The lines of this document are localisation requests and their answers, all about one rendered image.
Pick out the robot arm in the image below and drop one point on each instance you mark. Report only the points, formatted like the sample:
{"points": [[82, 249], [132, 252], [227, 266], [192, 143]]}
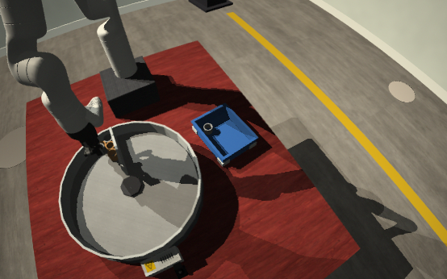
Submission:
{"points": [[24, 22]]}

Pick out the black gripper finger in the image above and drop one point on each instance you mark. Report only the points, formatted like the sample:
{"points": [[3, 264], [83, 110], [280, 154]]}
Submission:
{"points": [[93, 149], [95, 136]]}

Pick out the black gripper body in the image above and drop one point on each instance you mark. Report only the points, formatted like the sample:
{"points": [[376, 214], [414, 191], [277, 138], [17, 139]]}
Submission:
{"points": [[83, 135]]}

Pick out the blue crate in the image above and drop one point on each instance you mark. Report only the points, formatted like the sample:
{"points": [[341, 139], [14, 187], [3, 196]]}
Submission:
{"points": [[230, 134]]}

